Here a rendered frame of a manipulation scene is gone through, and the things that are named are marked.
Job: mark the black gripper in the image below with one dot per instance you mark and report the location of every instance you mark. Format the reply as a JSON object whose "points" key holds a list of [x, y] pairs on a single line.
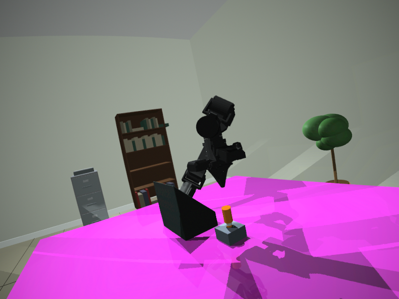
{"points": [[218, 169]]}

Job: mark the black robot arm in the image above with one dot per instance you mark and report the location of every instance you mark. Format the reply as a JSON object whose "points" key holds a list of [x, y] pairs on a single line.
{"points": [[219, 115]]}

